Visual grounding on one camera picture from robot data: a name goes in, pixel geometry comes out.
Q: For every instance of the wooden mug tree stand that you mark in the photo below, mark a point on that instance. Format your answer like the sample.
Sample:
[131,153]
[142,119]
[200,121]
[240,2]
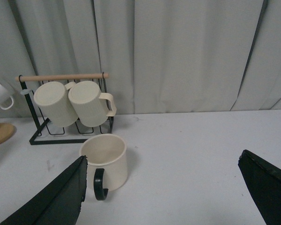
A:
[6,131]

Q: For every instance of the cream mug with black handle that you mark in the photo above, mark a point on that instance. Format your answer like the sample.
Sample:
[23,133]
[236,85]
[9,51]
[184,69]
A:
[107,163]

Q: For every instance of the grey curtain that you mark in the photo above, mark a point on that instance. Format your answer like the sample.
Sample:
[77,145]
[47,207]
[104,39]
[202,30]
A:
[163,56]

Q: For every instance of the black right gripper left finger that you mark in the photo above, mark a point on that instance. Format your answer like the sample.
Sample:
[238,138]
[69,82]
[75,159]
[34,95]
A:
[59,203]

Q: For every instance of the cream ribbed mug right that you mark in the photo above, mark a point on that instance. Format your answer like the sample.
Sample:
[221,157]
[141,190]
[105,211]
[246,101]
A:
[92,106]

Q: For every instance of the cream ribbed mug left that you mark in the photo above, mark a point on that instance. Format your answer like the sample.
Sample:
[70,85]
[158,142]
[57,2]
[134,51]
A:
[52,99]

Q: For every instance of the cream ribbed mug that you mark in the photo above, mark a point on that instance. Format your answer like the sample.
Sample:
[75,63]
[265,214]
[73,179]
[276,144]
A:
[52,99]
[92,106]

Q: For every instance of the black wire mug rack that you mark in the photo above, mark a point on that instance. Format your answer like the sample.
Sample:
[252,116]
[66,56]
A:
[47,132]

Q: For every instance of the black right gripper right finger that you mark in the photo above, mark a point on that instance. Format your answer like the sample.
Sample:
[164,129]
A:
[263,181]

